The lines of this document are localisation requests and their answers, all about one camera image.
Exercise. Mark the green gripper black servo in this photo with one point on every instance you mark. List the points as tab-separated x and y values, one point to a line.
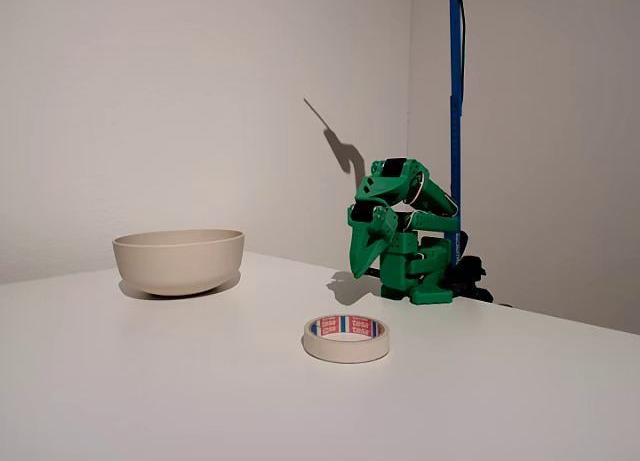
364	242

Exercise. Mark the beige masking tape roll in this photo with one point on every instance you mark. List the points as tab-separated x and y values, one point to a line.
345	352

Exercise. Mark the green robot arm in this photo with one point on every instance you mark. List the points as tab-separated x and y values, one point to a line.
400	273

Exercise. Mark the small black table clamp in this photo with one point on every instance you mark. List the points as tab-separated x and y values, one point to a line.
372	271

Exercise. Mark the large black table clamp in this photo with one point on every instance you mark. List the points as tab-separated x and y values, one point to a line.
470	273

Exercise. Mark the blue vertical pole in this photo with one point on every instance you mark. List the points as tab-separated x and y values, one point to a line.
455	81

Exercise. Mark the beige round bowl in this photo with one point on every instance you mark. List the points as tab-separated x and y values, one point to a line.
175	266

